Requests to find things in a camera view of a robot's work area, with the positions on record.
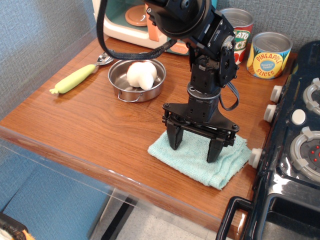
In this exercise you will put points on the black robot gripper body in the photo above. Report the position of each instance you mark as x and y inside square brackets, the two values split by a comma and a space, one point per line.
[201, 117]

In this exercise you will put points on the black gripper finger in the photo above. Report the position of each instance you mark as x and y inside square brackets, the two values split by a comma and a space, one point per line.
[174, 133]
[215, 147]

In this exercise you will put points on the light blue cloth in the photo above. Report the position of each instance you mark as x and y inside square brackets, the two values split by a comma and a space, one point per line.
[191, 158]

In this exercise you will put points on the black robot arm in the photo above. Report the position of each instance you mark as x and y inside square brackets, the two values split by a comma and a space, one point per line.
[210, 40]

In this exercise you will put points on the white stove knob bottom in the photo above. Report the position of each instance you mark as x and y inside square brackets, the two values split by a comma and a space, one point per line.
[255, 156]

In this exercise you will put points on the white stove knob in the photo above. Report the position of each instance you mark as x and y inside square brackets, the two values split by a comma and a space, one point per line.
[276, 93]
[255, 156]
[269, 112]

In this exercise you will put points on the white stove knob middle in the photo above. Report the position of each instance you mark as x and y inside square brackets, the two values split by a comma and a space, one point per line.
[269, 112]

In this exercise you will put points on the white toy mushroom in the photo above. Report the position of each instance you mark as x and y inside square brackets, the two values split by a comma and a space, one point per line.
[141, 75]

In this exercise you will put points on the white stove knob top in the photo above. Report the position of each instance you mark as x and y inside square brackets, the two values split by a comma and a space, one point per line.
[276, 93]

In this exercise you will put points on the small steel pot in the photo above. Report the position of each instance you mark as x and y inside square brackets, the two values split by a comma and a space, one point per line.
[129, 94]

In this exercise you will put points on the white round stove button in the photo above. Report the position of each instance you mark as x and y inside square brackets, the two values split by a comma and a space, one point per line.
[298, 117]

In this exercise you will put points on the pineapple slices can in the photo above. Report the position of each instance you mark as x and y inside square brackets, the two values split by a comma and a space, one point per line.
[268, 55]

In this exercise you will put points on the black toy stove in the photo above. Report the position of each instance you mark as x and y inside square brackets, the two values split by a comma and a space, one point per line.
[286, 190]

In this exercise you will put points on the tomato sauce can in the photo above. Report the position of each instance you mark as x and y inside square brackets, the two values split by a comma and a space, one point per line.
[242, 22]

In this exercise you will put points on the teal toy microwave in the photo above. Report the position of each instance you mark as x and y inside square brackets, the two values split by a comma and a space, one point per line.
[116, 26]

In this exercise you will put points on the orange microwave plate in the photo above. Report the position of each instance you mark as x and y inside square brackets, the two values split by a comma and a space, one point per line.
[136, 16]

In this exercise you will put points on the orange object at corner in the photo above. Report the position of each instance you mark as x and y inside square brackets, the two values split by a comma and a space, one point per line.
[26, 236]

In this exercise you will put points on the black oven door handle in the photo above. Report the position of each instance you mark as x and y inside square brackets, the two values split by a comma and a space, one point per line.
[234, 204]

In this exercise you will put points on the spoon with green handle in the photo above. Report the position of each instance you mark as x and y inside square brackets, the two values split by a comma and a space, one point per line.
[77, 77]

